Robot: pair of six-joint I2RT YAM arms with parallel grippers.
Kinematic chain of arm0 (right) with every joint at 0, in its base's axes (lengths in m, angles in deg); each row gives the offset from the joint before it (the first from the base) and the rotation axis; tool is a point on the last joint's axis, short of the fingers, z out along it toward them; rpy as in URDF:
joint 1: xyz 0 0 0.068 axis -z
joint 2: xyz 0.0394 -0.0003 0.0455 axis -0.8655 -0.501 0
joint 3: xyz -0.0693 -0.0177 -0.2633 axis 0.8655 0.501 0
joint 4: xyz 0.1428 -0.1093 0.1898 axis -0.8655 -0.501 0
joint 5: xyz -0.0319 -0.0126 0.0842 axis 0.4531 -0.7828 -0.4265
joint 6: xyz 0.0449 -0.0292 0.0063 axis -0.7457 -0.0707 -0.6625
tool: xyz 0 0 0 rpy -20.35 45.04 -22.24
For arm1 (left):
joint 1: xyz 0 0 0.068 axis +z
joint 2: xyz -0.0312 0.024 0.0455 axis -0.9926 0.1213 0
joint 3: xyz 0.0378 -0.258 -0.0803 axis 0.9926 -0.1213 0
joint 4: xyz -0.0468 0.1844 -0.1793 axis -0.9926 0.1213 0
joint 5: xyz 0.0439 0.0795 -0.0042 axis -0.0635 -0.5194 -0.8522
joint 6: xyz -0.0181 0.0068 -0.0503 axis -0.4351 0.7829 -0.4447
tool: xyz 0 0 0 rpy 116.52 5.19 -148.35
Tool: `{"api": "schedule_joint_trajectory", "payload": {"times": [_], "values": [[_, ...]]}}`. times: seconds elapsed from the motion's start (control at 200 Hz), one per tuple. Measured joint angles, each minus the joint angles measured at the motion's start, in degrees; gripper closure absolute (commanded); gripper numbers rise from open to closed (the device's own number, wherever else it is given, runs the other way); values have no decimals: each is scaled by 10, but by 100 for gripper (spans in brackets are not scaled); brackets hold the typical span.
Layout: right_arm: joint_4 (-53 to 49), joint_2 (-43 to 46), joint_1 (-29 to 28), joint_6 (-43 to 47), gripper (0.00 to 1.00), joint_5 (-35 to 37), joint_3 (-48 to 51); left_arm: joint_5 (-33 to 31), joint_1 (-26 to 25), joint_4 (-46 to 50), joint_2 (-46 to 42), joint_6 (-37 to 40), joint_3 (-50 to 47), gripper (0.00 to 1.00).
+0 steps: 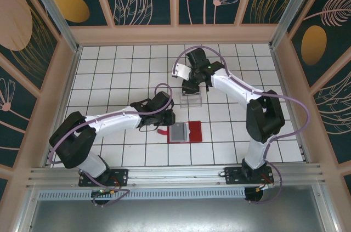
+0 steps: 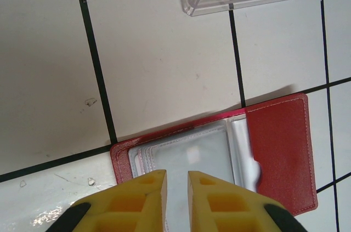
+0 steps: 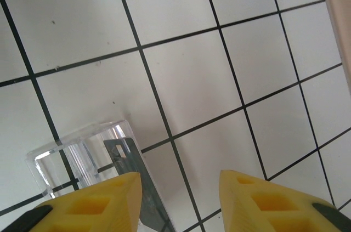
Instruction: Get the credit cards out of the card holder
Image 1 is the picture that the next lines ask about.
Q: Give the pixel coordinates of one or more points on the grey metal sheet panel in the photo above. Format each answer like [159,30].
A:
[178,215]

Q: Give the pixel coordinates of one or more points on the aluminium mounting rail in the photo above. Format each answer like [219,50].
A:
[178,174]

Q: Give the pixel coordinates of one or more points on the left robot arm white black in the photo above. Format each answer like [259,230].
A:
[115,122]

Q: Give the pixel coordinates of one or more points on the aluminium upright post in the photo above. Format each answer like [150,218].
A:
[296,4]
[55,12]

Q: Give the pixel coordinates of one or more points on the red leather card holder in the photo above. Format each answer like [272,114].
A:
[195,132]

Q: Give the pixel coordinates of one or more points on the clear acrylic card stand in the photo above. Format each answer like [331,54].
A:
[192,103]

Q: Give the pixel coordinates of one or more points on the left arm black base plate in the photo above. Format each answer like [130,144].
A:
[120,177]

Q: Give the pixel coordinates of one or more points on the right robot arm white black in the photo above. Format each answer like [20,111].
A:
[235,86]

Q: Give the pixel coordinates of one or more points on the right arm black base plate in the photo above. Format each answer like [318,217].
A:
[233,175]

